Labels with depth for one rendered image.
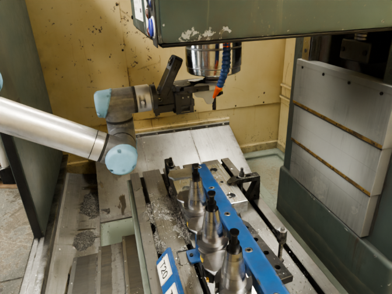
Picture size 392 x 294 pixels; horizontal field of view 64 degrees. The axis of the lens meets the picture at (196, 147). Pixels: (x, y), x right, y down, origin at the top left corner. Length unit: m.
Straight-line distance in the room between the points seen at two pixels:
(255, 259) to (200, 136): 1.52
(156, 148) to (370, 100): 1.29
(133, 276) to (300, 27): 0.97
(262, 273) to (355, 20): 0.51
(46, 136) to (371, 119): 0.88
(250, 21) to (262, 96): 1.62
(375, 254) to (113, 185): 1.28
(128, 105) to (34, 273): 0.72
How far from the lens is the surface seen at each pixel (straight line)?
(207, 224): 0.61
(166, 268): 0.98
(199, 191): 0.69
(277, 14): 0.63
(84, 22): 1.88
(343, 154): 1.18
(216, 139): 2.05
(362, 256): 1.28
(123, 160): 0.77
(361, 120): 1.08
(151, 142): 2.00
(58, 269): 1.48
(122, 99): 0.87
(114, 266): 1.33
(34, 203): 1.36
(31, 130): 0.79
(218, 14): 0.58
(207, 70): 0.86
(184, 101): 0.91
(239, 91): 2.12
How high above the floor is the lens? 1.65
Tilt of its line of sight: 26 degrees down
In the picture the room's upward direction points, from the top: 2 degrees counter-clockwise
